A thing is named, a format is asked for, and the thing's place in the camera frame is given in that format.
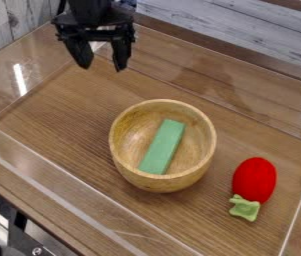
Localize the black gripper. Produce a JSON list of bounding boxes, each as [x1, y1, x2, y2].
[[52, 0, 136, 71]]

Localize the green rectangular block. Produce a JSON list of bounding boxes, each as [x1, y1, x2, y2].
[[139, 119, 185, 175]]

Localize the brown wooden bowl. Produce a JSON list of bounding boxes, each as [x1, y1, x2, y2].
[[109, 99, 217, 193]]

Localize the red felt strawberry toy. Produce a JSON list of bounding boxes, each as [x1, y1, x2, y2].
[[229, 157, 277, 222]]

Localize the clear acrylic corner bracket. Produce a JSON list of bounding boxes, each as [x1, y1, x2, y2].
[[90, 41, 106, 52]]

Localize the clear acrylic tray wall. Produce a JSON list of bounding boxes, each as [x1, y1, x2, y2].
[[0, 130, 203, 256]]

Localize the black table leg bracket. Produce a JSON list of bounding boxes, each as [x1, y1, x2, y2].
[[8, 210, 56, 256]]

